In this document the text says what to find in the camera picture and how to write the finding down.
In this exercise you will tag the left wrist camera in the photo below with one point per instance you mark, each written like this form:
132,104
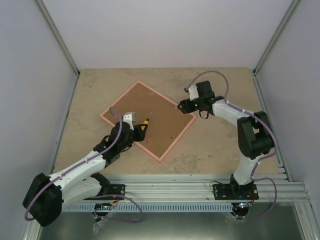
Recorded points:
129,117

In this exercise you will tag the yellow handled screwdriver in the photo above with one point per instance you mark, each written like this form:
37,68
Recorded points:
146,122

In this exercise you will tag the right controller board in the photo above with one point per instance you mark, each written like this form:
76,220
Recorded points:
241,209

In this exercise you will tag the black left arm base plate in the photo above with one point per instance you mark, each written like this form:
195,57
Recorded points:
114,190

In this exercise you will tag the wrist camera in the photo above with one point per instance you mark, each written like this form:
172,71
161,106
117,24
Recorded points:
129,117
192,91

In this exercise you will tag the pink wooden photo frame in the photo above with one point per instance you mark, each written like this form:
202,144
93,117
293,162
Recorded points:
166,124

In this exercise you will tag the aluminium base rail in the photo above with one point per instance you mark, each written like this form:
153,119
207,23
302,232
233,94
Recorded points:
195,187

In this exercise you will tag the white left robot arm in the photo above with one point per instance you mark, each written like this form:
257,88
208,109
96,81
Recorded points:
48,195

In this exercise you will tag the aluminium corner post right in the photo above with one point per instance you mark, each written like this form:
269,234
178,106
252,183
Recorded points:
277,34

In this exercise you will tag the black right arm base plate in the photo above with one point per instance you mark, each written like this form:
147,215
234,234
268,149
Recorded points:
247,192

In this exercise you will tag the left controller board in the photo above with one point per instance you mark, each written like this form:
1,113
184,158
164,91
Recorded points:
103,209

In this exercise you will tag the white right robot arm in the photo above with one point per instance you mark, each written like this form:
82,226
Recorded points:
254,135

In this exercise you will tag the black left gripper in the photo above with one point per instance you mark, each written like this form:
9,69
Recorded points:
140,136

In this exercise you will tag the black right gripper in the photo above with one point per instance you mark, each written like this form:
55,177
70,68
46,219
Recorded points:
186,105

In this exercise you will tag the aluminium corner post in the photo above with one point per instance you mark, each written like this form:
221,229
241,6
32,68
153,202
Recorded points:
53,28
277,34

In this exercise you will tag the grey slotted cable duct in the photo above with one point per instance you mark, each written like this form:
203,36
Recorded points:
169,207

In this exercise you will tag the aluminium corner post left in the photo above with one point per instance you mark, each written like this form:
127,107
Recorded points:
53,28

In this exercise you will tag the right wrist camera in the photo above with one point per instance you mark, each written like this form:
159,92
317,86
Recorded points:
192,91

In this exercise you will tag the controller board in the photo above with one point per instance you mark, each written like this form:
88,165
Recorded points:
103,209
241,209

